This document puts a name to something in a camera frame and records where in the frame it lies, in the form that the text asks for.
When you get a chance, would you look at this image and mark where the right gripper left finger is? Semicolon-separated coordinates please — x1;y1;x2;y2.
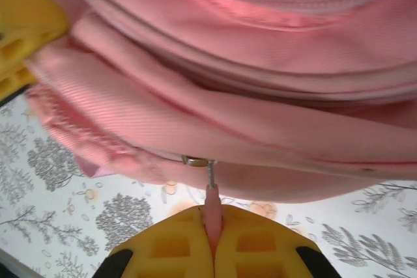
99;204;216;278

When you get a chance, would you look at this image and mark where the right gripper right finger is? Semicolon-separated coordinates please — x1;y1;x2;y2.
213;204;339;278

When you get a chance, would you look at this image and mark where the pink school backpack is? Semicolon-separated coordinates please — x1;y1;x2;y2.
24;0;417;250

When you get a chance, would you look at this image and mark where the floral patterned table cover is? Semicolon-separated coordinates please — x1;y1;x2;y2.
0;94;417;278

